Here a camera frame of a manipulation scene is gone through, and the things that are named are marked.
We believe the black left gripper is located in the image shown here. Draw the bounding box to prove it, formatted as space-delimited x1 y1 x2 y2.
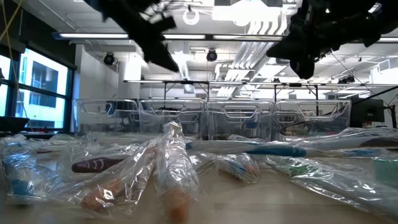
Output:
93 0 180 73

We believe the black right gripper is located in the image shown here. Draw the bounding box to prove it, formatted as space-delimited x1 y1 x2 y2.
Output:
266 0 346 80

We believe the clear plastic bin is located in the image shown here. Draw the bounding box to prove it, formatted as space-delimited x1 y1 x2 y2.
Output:
206 101 276 141
273 99 352 138
139 99 208 138
72 99 141 134

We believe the long ceiling light bar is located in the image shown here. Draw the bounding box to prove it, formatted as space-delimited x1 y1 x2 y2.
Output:
52 30 398 44

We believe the black monitor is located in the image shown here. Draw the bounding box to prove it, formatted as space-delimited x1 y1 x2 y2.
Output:
350 98 386 128

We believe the green white toothbrush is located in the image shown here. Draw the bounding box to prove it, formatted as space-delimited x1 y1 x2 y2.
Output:
267 155 398 218
373 157 398 187

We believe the large window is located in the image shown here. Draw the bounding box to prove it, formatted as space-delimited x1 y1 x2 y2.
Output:
0 46 75 131

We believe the purple white toothbrush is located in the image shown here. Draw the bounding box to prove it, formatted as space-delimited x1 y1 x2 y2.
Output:
310 129 398 150
70 155 125 174

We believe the dark flat object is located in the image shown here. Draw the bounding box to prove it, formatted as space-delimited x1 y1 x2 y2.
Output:
0 116 30 134

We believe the white ceiling duct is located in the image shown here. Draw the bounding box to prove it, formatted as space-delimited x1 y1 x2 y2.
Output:
167 40 191 80

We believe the white cable coil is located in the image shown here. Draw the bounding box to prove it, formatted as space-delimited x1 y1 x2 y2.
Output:
182 8 201 26

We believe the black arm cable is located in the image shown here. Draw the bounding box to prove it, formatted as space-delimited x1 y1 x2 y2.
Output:
351 85 398 106

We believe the yellow cable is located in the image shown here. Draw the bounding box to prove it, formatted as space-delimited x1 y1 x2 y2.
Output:
0 0 24 43

